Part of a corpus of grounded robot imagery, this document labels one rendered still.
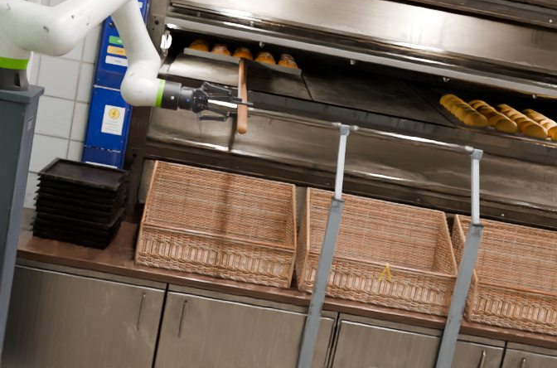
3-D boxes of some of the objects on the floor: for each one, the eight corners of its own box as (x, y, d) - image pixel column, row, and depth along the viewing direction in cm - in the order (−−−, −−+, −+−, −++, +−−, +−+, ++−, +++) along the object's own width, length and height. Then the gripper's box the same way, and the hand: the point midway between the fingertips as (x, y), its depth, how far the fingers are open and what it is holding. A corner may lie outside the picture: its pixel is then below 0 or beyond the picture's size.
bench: (4, 342, 416) (24, 204, 405) (585, 438, 433) (620, 308, 422) (-32, 404, 361) (-10, 245, 350) (635, 510, 378) (676, 363, 367)
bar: (91, 394, 386) (142, 85, 363) (423, 448, 395) (494, 150, 372) (78, 433, 355) (133, 99, 332) (439, 491, 364) (517, 168, 341)
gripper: (185, 72, 344) (255, 84, 345) (176, 118, 347) (247, 132, 348) (184, 75, 336) (256, 88, 338) (175, 123, 339) (247, 135, 341)
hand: (241, 108), depth 343 cm, fingers closed on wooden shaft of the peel, 3 cm apart
